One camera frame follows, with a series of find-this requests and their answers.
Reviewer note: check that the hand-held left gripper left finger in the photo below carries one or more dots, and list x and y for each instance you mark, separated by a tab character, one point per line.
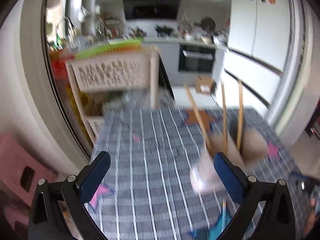
96	175

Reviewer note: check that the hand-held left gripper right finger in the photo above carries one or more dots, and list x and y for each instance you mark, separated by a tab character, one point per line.
228	177

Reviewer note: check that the bamboo chopstick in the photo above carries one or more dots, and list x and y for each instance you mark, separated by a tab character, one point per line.
224	206
240	115
197	115
224	115

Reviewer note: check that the person's right forearm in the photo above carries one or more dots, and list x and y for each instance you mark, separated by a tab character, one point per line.
315	212

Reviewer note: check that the grey checked tablecloth with stars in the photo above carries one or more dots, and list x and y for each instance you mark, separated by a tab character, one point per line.
155	155

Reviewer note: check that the yellow snack bag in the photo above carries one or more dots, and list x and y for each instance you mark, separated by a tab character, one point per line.
85	100

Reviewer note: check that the clear plastic wrapper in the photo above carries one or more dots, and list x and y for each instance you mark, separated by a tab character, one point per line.
125	100

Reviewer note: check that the pink plastic stool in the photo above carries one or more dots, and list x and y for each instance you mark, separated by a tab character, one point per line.
15	155

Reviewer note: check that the cardboard box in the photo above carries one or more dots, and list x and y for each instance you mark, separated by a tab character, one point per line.
205	85

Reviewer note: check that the beige plastic storage cart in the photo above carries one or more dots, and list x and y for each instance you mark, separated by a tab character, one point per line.
107	72

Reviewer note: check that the red printed box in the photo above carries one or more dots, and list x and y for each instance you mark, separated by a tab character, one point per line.
58	67

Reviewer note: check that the black built-in oven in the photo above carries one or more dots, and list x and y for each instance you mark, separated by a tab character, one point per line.
197	60

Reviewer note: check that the green plastic tray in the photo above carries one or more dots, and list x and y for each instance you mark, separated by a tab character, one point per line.
112	46

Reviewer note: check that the grey kitchen counter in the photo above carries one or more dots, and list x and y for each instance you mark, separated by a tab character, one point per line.
175	50

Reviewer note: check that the white refrigerator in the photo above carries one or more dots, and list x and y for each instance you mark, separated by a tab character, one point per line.
255	30

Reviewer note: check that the metal dish rack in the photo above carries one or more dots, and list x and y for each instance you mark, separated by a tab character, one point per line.
107	22

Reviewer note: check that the black round fan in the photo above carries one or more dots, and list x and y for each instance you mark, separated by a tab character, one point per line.
207	23

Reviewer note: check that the curved kitchen faucet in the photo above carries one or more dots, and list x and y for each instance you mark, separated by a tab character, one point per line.
65	18

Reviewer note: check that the black wok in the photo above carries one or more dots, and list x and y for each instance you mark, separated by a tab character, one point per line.
163	30

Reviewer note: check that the black range hood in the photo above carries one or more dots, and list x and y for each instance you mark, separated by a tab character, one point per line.
150	7

